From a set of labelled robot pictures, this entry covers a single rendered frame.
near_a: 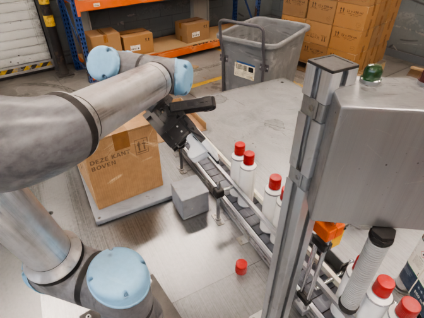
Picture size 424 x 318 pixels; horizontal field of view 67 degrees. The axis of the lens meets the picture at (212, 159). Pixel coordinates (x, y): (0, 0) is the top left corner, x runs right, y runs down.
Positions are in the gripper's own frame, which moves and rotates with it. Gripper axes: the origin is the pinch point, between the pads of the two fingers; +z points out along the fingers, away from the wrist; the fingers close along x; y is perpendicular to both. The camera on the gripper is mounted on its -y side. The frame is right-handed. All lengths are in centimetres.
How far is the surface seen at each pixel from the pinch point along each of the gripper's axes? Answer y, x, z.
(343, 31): -217, -269, -40
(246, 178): -3.5, -19.7, 8.7
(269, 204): -2.8, -12.6, 18.4
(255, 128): -27, -74, -6
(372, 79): -18.2, 39.1, 9.6
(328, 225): -5.6, 18.0, 24.7
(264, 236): 4.1, -20.3, 25.3
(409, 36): -330, -352, 13
